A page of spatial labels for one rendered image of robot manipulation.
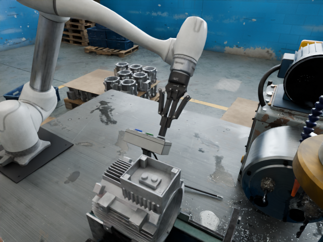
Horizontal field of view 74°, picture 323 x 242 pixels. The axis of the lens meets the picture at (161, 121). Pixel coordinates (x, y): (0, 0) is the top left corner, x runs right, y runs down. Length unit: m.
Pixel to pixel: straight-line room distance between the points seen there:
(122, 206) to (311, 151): 0.43
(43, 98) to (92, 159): 0.40
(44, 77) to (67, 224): 0.69
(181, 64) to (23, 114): 0.76
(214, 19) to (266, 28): 1.25
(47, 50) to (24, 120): 0.34
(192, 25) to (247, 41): 5.21
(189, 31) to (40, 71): 0.73
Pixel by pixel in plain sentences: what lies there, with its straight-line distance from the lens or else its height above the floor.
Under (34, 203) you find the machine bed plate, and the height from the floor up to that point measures 0.80.
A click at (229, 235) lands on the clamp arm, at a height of 1.03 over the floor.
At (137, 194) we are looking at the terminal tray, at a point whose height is 1.11.
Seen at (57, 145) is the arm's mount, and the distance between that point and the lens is 1.30.
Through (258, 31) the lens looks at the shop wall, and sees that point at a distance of 5.94.
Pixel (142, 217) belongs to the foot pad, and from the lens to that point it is 0.57.
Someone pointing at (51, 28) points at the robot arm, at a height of 1.39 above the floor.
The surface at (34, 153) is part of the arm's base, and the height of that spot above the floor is 0.83.
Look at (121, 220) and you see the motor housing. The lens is 0.61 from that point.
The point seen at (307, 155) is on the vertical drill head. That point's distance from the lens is 0.39.
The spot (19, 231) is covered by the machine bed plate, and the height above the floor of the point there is 0.80.
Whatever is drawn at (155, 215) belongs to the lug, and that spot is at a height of 1.09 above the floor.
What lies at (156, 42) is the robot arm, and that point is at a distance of 0.96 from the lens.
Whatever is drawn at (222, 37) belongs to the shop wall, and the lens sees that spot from 6.14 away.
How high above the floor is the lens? 1.55
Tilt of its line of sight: 33 degrees down
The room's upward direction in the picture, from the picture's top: straight up
